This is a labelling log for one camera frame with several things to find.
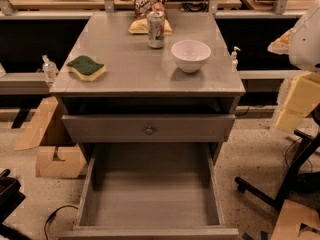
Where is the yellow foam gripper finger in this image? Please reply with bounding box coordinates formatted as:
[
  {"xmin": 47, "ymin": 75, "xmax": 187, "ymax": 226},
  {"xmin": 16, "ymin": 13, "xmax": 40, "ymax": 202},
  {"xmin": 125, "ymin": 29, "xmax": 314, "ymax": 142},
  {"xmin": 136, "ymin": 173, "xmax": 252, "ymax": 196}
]
[
  {"xmin": 267, "ymin": 29, "xmax": 293, "ymax": 55},
  {"xmin": 273, "ymin": 72, "xmax": 320, "ymax": 133}
]

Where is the green and yellow sponge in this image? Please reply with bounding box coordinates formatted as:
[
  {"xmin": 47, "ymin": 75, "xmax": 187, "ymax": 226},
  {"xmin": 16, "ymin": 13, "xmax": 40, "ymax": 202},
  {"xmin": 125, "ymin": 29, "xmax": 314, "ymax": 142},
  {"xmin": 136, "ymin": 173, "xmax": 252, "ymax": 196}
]
[{"xmin": 66, "ymin": 55, "xmax": 106, "ymax": 82}]

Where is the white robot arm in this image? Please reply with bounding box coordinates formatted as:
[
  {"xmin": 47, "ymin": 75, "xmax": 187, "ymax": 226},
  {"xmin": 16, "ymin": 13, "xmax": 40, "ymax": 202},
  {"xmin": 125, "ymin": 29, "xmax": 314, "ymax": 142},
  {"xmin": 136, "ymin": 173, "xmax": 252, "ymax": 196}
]
[{"xmin": 268, "ymin": 0, "xmax": 320, "ymax": 132}]

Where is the brass drawer knob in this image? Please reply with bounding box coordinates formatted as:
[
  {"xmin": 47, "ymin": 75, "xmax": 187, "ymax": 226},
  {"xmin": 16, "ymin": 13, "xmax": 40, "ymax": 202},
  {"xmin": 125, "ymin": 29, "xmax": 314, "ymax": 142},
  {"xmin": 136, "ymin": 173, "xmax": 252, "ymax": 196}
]
[{"xmin": 145, "ymin": 126, "xmax": 155, "ymax": 135}]

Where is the grey drawer cabinet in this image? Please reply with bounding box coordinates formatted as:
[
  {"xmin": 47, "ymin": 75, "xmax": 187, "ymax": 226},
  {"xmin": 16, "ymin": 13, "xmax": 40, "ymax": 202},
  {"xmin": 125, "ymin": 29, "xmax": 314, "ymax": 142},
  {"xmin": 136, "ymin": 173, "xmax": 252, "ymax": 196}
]
[{"xmin": 50, "ymin": 12, "xmax": 245, "ymax": 155}]

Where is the open grey bottom drawer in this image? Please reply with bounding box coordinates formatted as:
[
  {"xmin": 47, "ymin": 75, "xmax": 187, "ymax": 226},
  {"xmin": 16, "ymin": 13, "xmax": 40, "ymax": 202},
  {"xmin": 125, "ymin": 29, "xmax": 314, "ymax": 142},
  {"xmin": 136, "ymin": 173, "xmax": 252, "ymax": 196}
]
[{"xmin": 60, "ymin": 143, "xmax": 239, "ymax": 240}]

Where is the grey middle drawer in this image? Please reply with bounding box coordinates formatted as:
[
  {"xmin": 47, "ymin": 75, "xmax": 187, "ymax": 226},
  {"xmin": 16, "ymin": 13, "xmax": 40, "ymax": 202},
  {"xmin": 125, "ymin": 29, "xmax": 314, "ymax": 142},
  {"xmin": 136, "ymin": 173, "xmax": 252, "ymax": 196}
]
[{"xmin": 62, "ymin": 115, "xmax": 235, "ymax": 143}]

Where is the black chair base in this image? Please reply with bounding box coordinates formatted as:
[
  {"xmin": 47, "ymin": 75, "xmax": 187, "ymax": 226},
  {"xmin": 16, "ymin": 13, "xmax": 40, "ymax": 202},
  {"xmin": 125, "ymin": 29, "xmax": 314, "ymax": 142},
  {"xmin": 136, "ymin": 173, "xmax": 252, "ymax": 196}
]
[{"xmin": 234, "ymin": 104, "xmax": 320, "ymax": 212}]

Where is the white ceramic bowl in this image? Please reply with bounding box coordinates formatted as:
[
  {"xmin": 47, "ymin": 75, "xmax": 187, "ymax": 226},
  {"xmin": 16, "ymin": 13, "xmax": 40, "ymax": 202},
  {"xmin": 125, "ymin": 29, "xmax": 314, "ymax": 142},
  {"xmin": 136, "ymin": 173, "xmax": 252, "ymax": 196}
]
[{"xmin": 171, "ymin": 40, "xmax": 211, "ymax": 73}]

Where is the cardboard piece bottom right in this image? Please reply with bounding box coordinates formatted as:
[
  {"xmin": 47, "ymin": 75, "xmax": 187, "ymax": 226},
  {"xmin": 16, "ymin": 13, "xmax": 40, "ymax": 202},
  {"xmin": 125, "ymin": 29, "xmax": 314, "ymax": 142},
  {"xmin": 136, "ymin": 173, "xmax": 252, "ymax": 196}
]
[{"xmin": 270, "ymin": 199, "xmax": 320, "ymax": 240}]

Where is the silver soda can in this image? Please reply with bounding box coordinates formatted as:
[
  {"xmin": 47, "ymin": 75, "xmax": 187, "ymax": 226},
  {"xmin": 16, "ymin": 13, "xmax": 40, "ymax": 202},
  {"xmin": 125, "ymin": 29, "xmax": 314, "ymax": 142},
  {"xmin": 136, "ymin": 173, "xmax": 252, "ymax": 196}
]
[{"xmin": 147, "ymin": 11, "xmax": 165, "ymax": 49}]

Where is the chip bag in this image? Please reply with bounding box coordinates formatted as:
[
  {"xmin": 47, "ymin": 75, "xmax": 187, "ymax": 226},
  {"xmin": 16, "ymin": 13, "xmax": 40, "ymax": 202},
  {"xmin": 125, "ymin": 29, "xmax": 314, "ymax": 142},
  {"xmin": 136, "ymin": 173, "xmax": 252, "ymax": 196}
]
[{"xmin": 129, "ymin": 0, "xmax": 172, "ymax": 35}]

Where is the clear sanitizer bottle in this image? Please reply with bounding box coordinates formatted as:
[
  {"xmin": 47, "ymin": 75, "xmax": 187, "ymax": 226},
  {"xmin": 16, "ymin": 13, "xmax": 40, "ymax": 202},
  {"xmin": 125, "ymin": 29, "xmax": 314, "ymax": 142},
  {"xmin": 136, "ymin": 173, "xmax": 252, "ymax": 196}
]
[{"xmin": 42, "ymin": 55, "xmax": 59, "ymax": 82}]

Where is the cardboard box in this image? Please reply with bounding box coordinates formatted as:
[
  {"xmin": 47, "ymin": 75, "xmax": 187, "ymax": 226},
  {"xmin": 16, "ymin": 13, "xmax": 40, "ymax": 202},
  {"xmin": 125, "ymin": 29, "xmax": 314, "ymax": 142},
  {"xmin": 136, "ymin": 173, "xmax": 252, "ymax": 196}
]
[{"xmin": 15, "ymin": 96, "xmax": 86, "ymax": 179}]

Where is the black object at left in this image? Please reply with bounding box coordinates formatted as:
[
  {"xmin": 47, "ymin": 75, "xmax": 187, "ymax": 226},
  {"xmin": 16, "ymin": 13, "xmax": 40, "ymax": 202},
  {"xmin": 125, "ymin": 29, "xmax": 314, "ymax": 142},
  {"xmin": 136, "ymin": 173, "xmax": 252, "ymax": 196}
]
[{"xmin": 0, "ymin": 169, "xmax": 31, "ymax": 240}]

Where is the black floor cable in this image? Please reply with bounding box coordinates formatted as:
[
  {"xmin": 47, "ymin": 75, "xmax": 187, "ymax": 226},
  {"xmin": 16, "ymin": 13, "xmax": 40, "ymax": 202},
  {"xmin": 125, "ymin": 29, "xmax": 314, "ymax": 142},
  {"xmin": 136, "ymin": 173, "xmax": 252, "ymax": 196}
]
[{"xmin": 43, "ymin": 204, "xmax": 80, "ymax": 240}]

